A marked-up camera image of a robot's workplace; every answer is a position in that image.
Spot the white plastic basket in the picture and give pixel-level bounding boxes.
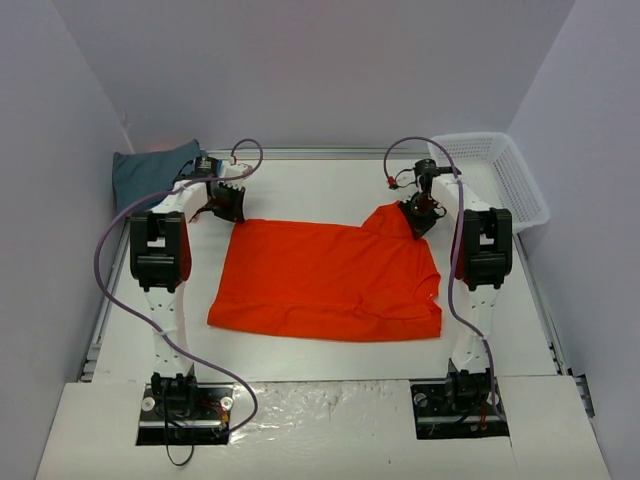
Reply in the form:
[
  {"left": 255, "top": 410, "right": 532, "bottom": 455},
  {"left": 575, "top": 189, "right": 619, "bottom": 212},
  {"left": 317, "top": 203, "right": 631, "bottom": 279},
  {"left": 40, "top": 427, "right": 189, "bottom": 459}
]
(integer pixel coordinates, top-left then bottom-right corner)
[{"left": 429, "top": 132, "right": 550, "bottom": 233}]

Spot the folded grey t shirt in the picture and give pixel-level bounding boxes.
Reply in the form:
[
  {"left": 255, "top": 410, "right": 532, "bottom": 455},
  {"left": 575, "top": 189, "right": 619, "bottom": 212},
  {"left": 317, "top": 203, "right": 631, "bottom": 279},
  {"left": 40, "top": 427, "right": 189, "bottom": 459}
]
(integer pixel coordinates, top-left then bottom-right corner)
[{"left": 112, "top": 139, "right": 201, "bottom": 213}]

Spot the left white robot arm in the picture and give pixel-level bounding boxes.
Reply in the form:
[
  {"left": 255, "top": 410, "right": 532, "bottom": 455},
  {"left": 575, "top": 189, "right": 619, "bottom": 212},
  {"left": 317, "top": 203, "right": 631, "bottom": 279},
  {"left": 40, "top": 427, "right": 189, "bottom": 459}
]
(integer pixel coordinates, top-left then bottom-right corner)
[{"left": 130, "top": 156, "right": 251, "bottom": 418}]

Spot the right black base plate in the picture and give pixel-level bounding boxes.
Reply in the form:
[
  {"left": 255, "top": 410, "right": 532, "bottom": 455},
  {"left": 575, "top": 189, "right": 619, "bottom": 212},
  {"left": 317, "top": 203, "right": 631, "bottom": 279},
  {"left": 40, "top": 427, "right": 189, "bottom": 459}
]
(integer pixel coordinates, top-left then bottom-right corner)
[{"left": 410, "top": 380, "right": 510, "bottom": 441}]

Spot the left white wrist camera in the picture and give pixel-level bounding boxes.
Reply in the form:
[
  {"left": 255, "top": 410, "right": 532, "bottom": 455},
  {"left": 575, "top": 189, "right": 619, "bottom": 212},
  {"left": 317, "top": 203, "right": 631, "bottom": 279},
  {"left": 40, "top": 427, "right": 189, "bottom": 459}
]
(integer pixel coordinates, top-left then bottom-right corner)
[{"left": 219, "top": 161, "right": 253, "bottom": 190}]

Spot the orange t shirt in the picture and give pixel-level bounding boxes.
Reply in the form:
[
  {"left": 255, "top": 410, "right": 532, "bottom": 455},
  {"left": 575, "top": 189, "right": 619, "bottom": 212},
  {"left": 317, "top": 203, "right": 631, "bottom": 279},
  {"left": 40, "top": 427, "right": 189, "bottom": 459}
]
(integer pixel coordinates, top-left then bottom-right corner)
[{"left": 207, "top": 203, "right": 442, "bottom": 343}]

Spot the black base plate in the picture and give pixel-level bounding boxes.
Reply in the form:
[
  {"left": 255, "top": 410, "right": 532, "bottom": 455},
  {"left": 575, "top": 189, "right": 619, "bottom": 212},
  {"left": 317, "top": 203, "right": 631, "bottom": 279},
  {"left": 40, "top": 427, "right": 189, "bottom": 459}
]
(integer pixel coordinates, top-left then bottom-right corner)
[
  {"left": 136, "top": 384, "right": 234, "bottom": 446},
  {"left": 410, "top": 380, "right": 510, "bottom": 441}
]

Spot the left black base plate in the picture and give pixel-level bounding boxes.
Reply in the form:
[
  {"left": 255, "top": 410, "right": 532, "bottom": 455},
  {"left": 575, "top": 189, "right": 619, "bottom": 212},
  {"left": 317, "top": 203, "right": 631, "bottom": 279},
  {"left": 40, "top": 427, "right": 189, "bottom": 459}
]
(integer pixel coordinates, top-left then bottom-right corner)
[{"left": 136, "top": 384, "right": 234, "bottom": 446}]

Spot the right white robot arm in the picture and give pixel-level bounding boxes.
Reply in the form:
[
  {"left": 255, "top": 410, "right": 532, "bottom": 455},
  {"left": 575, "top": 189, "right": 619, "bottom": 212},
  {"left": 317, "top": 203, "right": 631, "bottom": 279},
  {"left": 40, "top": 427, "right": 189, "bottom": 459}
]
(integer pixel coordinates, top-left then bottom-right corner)
[{"left": 399, "top": 159, "right": 513, "bottom": 413}]

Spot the white foam board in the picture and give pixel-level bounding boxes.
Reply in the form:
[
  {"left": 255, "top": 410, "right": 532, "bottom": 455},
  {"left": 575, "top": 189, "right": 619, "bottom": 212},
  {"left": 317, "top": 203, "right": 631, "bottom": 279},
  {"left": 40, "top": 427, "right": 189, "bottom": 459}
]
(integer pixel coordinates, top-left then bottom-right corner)
[{"left": 38, "top": 376, "right": 609, "bottom": 479}]

